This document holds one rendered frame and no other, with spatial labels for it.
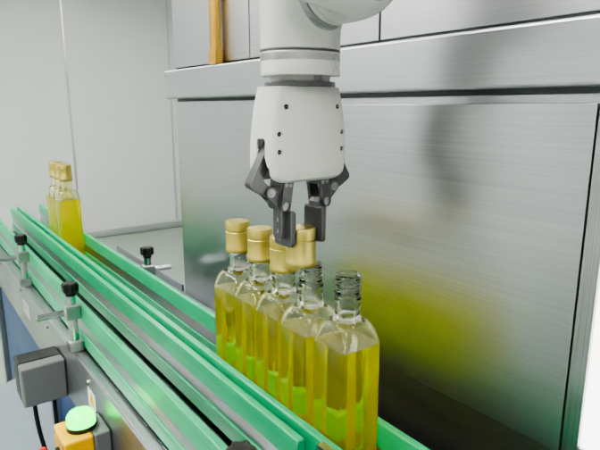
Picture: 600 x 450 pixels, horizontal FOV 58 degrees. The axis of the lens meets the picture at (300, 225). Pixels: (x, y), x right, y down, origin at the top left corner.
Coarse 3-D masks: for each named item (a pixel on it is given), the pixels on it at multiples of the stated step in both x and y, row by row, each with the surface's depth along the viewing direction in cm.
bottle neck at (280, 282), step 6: (276, 276) 66; (282, 276) 66; (288, 276) 66; (294, 276) 67; (276, 282) 67; (282, 282) 66; (288, 282) 66; (294, 282) 67; (276, 288) 67; (282, 288) 66; (288, 288) 67; (294, 288) 67
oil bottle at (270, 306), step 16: (256, 304) 69; (272, 304) 66; (288, 304) 66; (256, 320) 69; (272, 320) 66; (256, 336) 69; (272, 336) 66; (256, 352) 70; (272, 352) 66; (272, 368) 67; (272, 384) 68
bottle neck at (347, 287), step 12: (336, 276) 57; (348, 276) 59; (360, 276) 57; (336, 288) 58; (348, 288) 57; (360, 288) 57; (336, 300) 58; (348, 300) 57; (360, 300) 58; (336, 312) 58; (348, 312) 57; (360, 312) 59
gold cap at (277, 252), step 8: (272, 240) 65; (272, 248) 66; (280, 248) 65; (272, 256) 66; (280, 256) 65; (272, 264) 66; (280, 264) 65; (272, 272) 66; (280, 272) 66; (288, 272) 66
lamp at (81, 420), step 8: (80, 408) 85; (88, 408) 85; (72, 416) 83; (80, 416) 83; (88, 416) 84; (72, 424) 83; (80, 424) 83; (88, 424) 84; (72, 432) 83; (80, 432) 83
